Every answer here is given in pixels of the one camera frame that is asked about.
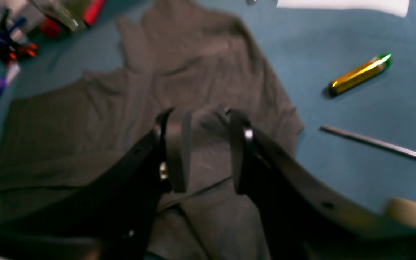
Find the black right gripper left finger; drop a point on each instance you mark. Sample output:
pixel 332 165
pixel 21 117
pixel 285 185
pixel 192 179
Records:
pixel 111 219

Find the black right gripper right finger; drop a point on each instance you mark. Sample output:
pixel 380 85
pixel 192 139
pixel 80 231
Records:
pixel 302 218

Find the dark grey T-shirt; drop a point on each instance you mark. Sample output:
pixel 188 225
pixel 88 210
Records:
pixel 180 55

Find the olive green mug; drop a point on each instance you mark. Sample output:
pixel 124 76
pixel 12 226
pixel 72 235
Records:
pixel 401 210

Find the black and white stick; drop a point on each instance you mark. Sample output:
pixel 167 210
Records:
pixel 370 141

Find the blue table cloth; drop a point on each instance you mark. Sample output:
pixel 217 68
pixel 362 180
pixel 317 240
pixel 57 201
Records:
pixel 308 49

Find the gold AA battery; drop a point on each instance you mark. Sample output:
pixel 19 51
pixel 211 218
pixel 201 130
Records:
pixel 359 75

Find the small red cube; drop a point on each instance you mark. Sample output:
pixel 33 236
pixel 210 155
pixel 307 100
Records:
pixel 50 28

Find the clear drinking glass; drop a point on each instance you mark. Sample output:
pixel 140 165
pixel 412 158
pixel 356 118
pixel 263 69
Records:
pixel 68 13

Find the blue black spring clamp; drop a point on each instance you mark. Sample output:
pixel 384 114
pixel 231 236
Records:
pixel 7 44

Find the white paper slip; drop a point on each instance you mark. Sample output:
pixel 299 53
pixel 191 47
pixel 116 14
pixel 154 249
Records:
pixel 394 7

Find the red handled screwdriver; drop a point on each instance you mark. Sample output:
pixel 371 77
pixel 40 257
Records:
pixel 92 11

